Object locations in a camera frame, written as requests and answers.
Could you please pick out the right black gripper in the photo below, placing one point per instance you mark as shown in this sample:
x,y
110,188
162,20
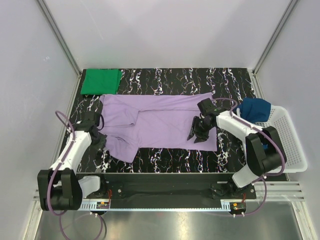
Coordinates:
x,y
194,130

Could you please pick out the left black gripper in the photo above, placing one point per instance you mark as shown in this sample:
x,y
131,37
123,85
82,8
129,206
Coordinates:
x,y
101,144

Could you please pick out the purple t shirt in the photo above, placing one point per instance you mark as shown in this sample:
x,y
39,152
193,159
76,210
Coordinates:
x,y
132,122

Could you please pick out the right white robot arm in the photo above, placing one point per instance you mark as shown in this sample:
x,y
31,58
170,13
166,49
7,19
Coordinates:
x,y
264,151

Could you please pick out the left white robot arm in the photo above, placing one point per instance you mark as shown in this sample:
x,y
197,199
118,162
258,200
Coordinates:
x,y
58,187

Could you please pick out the folded green t shirt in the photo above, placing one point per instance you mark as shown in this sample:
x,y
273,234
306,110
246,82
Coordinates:
x,y
101,81

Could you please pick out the dark blue t shirt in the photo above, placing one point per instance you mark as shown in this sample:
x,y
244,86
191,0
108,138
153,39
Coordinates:
x,y
254,110

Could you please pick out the white plastic basket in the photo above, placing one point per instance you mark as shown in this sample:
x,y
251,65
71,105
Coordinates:
x,y
295,158

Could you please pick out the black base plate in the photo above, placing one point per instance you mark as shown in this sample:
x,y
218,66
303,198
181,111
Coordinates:
x,y
170,191

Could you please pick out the aluminium rail frame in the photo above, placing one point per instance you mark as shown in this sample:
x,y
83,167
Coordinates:
x,y
278,213

